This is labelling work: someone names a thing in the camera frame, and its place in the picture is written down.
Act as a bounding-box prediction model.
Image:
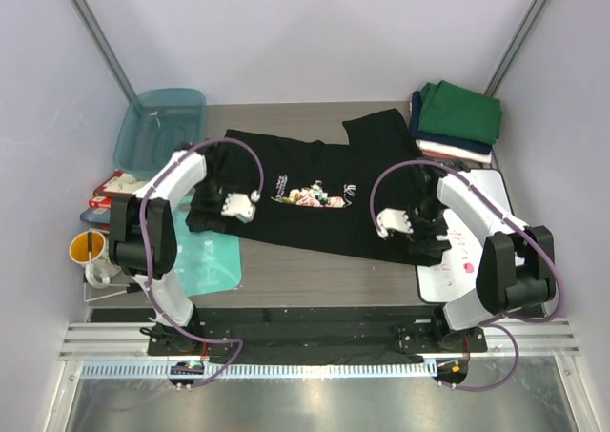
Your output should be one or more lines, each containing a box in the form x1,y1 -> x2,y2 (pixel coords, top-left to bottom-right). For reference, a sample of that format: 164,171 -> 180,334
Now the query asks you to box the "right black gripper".
396,196 -> 451,257

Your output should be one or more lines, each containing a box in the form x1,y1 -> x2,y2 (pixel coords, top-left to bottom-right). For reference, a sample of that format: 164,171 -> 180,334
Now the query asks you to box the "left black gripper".
186,175 -> 238,232

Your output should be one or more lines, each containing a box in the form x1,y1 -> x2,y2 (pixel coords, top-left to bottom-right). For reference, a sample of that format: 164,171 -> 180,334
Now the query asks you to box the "black floral t shirt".
223,109 -> 421,265

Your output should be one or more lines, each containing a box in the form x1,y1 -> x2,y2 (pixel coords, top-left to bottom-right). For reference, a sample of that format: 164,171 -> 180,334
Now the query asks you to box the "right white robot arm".
405,160 -> 559,351

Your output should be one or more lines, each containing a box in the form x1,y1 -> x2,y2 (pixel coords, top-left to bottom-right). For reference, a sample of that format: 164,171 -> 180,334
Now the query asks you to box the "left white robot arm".
109,140 -> 253,355

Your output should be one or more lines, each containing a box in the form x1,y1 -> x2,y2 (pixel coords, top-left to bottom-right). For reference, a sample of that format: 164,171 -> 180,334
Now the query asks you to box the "white whiteboard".
417,169 -> 513,304

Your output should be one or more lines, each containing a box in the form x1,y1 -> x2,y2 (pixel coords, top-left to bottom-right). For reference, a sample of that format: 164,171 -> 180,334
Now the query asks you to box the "white folded t shirt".
416,139 -> 492,164

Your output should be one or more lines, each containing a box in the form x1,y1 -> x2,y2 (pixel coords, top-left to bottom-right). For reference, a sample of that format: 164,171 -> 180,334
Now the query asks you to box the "teal plastic bin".
113,88 -> 206,180

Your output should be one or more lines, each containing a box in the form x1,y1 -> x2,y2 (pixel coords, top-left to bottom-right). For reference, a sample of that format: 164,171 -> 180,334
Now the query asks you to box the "green folded t shirt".
419,80 -> 503,146

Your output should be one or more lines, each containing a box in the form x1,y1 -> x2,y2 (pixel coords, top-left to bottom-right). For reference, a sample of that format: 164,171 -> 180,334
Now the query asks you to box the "blue grey book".
79,207 -> 111,226

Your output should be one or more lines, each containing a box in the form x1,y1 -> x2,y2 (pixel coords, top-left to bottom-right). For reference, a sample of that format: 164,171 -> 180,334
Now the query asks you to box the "yellow mug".
69,230 -> 108,266

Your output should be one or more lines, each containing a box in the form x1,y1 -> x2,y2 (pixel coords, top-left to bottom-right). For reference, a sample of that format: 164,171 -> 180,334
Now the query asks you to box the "white floral mug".
85,235 -> 120,289

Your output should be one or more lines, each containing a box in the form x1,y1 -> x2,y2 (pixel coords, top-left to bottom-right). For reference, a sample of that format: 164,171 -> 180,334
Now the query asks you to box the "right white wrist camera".
375,208 -> 414,239

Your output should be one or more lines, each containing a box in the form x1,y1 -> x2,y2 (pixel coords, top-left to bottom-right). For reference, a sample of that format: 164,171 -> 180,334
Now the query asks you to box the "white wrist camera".
221,190 -> 260,223
375,208 -> 414,239

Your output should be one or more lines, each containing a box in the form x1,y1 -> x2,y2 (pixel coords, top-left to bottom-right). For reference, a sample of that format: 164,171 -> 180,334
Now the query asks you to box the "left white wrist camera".
221,190 -> 260,223

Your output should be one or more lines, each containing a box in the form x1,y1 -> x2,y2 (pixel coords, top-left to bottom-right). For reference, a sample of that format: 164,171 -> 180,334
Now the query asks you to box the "white slotted cable duct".
81,360 -> 437,381

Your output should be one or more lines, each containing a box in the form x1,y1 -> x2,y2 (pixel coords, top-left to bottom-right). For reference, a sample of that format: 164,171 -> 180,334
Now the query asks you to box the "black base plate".
140,306 -> 487,366

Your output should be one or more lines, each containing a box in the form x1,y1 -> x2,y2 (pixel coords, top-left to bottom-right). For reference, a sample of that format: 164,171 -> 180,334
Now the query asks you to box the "left aluminium corner post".
69,0 -> 136,103

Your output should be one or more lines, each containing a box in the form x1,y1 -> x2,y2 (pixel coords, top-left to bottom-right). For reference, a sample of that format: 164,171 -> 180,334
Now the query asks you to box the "aluminium corner post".
69,0 -> 136,103
484,0 -> 552,96

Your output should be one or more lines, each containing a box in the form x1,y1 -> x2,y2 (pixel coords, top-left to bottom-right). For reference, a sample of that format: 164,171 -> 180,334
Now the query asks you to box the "aluminium rail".
60,319 -> 580,360

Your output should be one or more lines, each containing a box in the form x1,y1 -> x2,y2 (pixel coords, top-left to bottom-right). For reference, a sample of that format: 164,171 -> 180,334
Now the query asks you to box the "right aluminium corner post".
484,0 -> 552,96

